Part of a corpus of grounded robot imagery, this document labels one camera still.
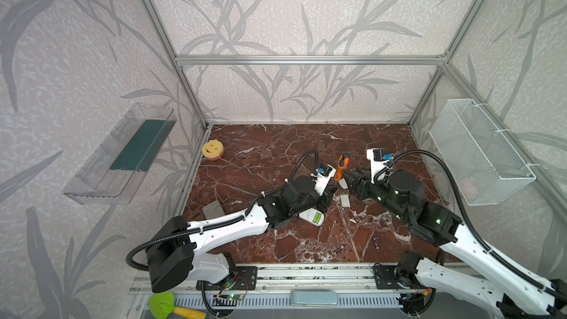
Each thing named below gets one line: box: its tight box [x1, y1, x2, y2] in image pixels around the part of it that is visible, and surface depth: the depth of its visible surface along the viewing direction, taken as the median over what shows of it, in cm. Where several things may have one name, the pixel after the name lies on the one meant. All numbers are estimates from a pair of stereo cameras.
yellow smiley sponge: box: [201, 138, 225, 161], surface depth 108 cm
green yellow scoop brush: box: [148, 291, 208, 319], surface depth 68 cm
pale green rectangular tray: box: [290, 290, 339, 308], surface depth 67 cm
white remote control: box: [298, 207, 325, 227], surface depth 88 cm
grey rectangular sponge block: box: [202, 200, 226, 221], surface depth 89 cm
